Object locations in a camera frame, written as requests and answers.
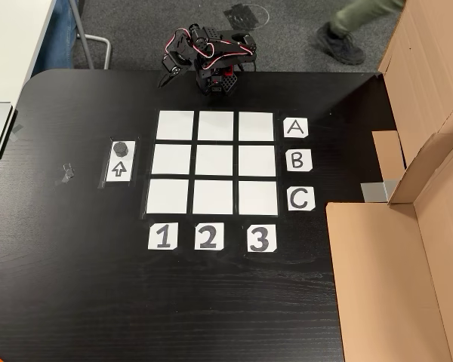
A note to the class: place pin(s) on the crumpled grey tape piece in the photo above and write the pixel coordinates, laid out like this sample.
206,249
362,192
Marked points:
66,174

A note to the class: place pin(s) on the paper sheet number 1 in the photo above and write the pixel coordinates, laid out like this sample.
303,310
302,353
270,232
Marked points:
153,241

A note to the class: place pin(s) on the brown cardboard panel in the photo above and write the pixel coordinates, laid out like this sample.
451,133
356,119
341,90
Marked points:
381,283
419,56

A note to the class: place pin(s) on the person's leg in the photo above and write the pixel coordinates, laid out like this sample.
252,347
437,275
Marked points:
58,34
339,41

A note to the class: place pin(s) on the paper sheet letter C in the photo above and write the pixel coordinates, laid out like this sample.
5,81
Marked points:
311,192

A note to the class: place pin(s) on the grey metal tube frame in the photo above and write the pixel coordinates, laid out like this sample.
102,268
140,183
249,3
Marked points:
80,26

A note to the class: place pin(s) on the paper sheet number 3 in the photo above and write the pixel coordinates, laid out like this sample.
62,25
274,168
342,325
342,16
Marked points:
251,230

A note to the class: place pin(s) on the paper sheet letter A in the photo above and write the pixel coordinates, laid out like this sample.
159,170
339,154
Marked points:
287,134

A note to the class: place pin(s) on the paper sheet number 2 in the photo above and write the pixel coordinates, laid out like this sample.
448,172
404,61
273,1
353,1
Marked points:
219,228

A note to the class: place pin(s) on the black floor tape patch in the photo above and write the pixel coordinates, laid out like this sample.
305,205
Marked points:
241,15

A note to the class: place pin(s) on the black octagonal token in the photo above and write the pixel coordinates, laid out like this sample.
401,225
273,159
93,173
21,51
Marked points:
121,148

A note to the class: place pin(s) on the white arrow paper sheet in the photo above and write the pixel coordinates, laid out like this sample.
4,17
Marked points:
126,177

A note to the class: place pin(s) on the paper sheet letter B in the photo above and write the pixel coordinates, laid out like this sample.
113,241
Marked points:
306,166

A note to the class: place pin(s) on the black red bar clamp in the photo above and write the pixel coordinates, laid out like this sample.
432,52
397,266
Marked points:
229,71

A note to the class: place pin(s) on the white desk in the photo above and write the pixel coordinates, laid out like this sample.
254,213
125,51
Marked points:
7,45

